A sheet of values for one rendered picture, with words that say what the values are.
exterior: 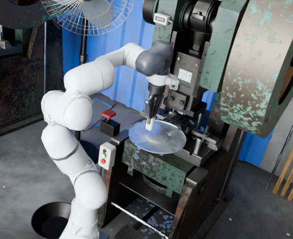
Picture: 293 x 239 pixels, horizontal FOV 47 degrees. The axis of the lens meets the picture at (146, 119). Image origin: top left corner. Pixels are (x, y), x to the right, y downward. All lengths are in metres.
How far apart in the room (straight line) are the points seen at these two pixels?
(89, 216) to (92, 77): 0.57
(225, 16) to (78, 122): 0.80
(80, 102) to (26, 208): 1.38
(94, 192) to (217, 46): 0.83
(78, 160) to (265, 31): 0.77
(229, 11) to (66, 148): 0.88
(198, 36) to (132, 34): 1.72
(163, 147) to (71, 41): 2.45
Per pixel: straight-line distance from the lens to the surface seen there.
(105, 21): 2.21
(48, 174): 2.62
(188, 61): 1.70
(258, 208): 2.75
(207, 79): 1.63
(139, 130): 1.72
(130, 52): 1.39
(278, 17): 1.23
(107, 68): 1.20
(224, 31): 1.56
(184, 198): 1.74
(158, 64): 1.35
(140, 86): 3.42
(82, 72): 1.16
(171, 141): 1.69
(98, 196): 1.27
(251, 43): 1.23
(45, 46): 3.03
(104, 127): 1.91
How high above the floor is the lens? 1.67
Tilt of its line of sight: 29 degrees down
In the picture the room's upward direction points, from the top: 10 degrees clockwise
